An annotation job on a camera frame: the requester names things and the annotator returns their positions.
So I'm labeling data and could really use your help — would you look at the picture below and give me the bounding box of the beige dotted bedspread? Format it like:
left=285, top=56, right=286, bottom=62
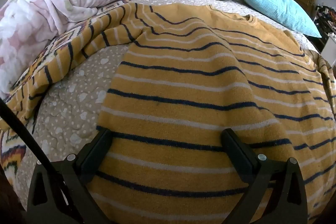
left=16, top=0, right=319, bottom=203

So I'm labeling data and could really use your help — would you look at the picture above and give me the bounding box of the yellow striped sweater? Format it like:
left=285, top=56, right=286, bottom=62
left=0, top=2, right=336, bottom=224

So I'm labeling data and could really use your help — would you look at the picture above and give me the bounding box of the geometric patterned blanket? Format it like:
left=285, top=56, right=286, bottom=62
left=0, top=1, right=132, bottom=185

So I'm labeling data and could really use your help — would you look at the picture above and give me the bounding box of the cluttered shelf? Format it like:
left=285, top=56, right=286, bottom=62
left=312, top=4, right=336, bottom=54

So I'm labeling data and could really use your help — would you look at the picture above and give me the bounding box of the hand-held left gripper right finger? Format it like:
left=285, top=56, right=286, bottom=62
left=221, top=128, right=308, bottom=224

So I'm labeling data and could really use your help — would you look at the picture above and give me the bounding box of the teal pillow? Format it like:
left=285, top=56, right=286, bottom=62
left=236, top=0, right=322, bottom=39

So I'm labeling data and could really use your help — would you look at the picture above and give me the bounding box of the pink floral duvet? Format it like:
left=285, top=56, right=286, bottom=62
left=0, top=0, right=155, bottom=94

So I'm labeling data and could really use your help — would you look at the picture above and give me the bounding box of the black cable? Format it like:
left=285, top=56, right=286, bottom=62
left=0, top=99, right=70, bottom=197

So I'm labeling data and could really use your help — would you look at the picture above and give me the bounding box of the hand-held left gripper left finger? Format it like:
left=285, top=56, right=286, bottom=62
left=28, top=128, right=113, bottom=224

